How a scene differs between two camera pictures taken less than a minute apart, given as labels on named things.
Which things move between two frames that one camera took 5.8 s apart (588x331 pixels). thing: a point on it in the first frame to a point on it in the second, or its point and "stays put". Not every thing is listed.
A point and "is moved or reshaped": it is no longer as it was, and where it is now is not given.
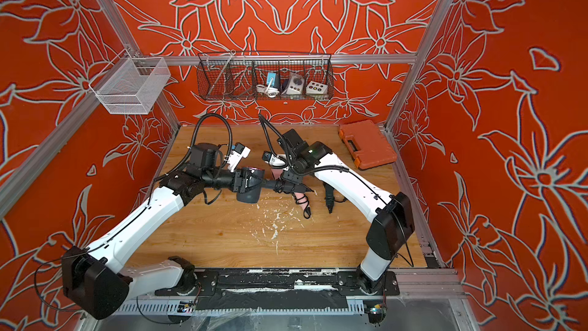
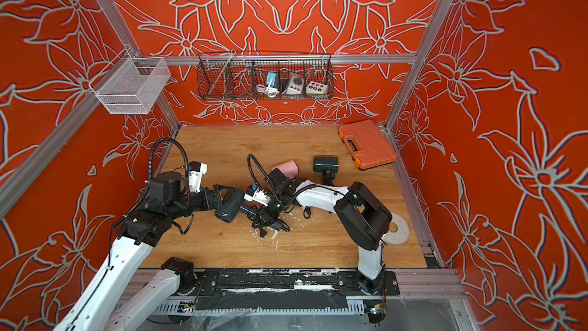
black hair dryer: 257,181 is moved or reshaped
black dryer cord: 282,186 is moved or reshaped
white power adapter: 295,85 stays put
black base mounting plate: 276,289 stays put
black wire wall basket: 266,76 stays put
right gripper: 288,177 to 267,217
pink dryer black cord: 307,211 stays put
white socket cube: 315,87 stays put
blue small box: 275,79 stays put
